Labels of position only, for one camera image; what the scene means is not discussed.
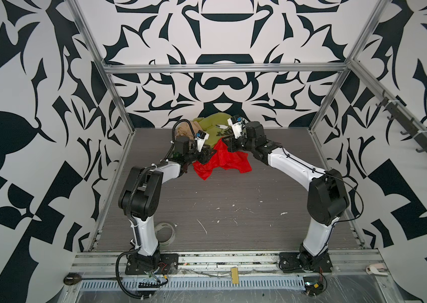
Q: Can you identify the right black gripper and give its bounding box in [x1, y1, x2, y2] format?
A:
[222, 133, 258, 154]

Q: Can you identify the red cloth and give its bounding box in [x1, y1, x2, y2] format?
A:
[193, 140, 252, 181]

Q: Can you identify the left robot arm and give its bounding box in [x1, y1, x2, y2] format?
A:
[118, 140, 217, 257]

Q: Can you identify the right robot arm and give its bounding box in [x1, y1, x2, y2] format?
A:
[223, 117, 349, 257]

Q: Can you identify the beige cloth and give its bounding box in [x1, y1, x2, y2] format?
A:
[173, 121, 200, 145]

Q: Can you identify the green printed t-shirt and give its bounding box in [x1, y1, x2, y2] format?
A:
[194, 112, 234, 148]

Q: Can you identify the clear tape roll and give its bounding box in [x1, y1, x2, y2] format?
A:
[155, 222, 176, 248]

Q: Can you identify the yellow tag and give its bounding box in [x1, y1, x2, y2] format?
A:
[231, 267, 239, 285]

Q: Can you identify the small circuit board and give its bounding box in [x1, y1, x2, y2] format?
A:
[303, 275, 328, 297]

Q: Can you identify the black round knob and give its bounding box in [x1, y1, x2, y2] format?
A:
[63, 273, 82, 286]

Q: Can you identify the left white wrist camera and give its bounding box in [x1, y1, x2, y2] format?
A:
[194, 130, 210, 152]

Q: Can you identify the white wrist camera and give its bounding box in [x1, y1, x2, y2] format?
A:
[194, 130, 210, 152]
[227, 115, 245, 139]

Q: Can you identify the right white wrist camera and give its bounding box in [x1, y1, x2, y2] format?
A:
[227, 115, 245, 139]

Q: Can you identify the black corrugated cable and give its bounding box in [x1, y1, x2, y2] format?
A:
[163, 119, 198, 160]

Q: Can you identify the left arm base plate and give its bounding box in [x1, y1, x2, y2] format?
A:
[125, 253, 179, 275]

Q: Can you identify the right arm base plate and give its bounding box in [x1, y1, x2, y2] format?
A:
[278, 251, 333, 273]

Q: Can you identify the white slotted cable duct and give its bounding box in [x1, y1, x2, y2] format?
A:
[81, 276, 305, 291]

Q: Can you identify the black wall hook rack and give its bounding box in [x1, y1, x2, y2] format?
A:
[377, 90, 427, 154]

